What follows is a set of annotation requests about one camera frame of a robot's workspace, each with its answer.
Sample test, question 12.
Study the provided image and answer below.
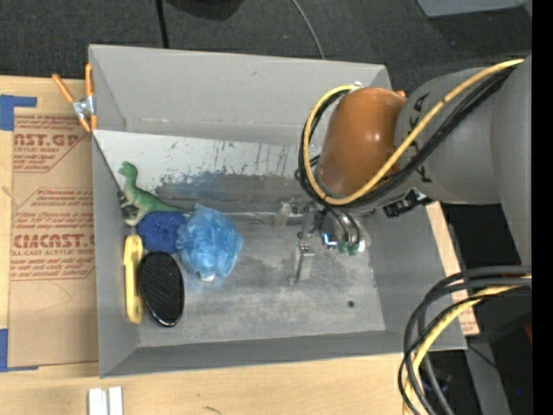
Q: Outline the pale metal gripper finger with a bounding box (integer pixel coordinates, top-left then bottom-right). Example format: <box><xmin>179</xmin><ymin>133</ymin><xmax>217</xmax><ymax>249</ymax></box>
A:
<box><xmin>275</xmin><ymin>200</ymin><xmax>303</xmax><ymax>229</ymax></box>
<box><xmin>288</xmin><ymin>240</ymin><xmax>317</xmax><ymax>285</ymax></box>

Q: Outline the grey metal bin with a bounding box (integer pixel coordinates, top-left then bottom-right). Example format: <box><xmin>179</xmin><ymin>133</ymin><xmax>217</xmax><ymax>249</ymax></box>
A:
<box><xmin>87</xmin><ymin>44</ymin><xmax>470</xmax><ymax>379</ymax></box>

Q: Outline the light blue mesh bath pouf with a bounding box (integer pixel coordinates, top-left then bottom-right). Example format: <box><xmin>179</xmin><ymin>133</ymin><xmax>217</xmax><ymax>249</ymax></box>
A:
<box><xmin>175</xmin><ymin>203</ymin><xmax>245</xmax><ymax>283</ymax></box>

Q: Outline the dark blue round sponge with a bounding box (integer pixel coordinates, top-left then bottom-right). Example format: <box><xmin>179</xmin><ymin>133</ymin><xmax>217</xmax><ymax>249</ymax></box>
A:
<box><xmin>136</xmin><ymin>211</ymin><xmax>188</xmax><ymax>255</ymax></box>

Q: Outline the black oval case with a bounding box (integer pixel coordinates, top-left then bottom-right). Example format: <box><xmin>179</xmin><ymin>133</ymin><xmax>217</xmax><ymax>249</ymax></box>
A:
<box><xmin>137</xmin><ymin>251</ymin><xmax>187</xmax><ymax>329</ymax></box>

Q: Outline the green toy dinosaur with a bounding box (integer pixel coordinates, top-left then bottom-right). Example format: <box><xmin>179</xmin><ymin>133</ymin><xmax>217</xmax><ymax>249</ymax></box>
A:
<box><xmin>117</xmin><ymin>161</ymin><xmax>192</xmax><ymax>227</ymax></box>

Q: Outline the brown cardboard board red print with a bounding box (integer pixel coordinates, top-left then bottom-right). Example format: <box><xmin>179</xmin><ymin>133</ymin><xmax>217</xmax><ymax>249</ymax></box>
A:
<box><xmin>0</xmin><ymin>74</ymin><xmax>481</xmax><ymax>374</ymax></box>

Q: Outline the black cylinder on white bracket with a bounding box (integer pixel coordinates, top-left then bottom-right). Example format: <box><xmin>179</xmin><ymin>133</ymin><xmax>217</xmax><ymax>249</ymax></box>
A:
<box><xmin>383</xmin><ymin>189</ymin><xmax>433</xmax><ymax>219</ymax></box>

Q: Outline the yellow plastic loop handle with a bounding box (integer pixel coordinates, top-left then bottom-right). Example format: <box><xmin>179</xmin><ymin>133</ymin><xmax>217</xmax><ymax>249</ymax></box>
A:
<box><xmin>122</xmin><ymin>233</ymin><xmax>145</xmax><ymax>325</ymax></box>

